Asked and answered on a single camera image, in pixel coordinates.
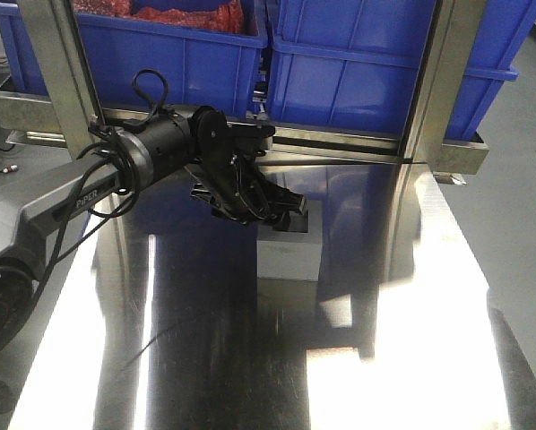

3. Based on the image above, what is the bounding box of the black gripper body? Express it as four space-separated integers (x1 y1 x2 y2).
190 156 277 225

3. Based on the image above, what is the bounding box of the gray square base block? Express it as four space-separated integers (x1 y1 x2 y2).
256 200 323 281

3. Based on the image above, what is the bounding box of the red mesh bag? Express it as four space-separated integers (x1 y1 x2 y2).
73 1 246 34

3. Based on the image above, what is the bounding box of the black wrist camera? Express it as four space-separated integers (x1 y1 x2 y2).
229 124 276 158

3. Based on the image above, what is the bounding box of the empty blue plastic bin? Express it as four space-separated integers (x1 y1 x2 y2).
266 1 536 141

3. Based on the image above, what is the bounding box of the blue bin with red contents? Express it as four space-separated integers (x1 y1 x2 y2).
0 1 268 116

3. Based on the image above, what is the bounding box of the gray robot arm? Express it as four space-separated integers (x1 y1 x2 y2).
0 105 307 351

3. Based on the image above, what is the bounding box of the stainless steel rack frame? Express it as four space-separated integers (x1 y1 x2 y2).
0 0 489 176

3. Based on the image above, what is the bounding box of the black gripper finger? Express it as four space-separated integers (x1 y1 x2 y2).
273 186 307 213
272 211 291 232

